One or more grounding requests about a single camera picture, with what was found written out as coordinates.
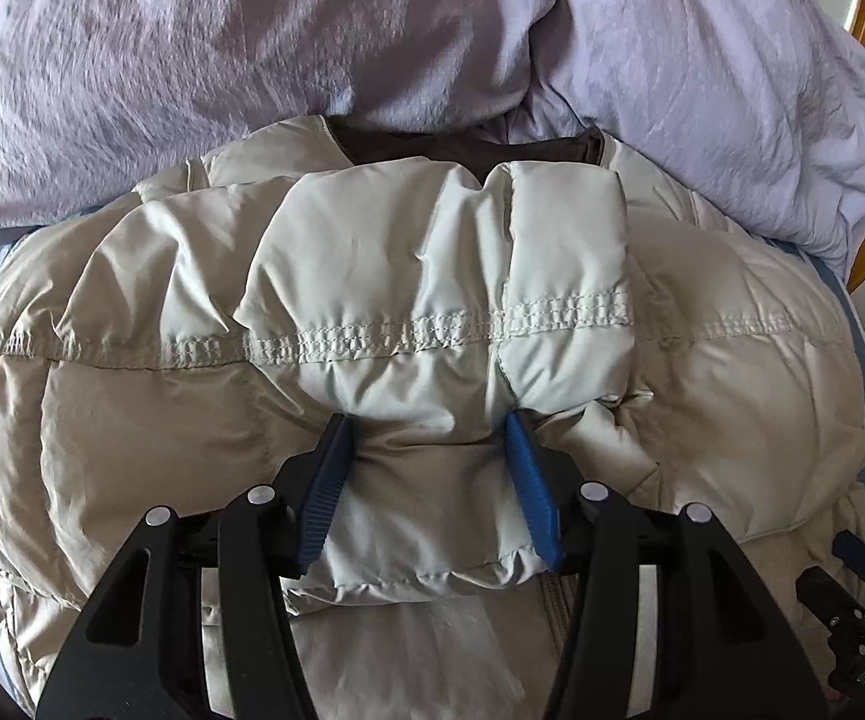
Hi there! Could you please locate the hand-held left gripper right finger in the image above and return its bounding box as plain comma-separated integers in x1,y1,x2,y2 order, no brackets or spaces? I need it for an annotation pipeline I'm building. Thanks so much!
503,409,831,720

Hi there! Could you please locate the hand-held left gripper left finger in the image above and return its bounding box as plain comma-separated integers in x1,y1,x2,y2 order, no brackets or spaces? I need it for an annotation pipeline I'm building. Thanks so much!
35,414,355,720

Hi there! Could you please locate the beige puffer jacket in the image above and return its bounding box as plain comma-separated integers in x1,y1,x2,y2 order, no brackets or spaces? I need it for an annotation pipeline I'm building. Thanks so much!
0,114,865,720

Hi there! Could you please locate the right lavender pillow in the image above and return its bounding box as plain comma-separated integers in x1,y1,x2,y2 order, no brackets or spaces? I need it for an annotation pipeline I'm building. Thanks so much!
507,0,865,284

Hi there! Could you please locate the lavender pillow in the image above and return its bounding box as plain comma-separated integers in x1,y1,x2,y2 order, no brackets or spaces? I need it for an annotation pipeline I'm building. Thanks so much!
0,0,554,245
507,0,865,284

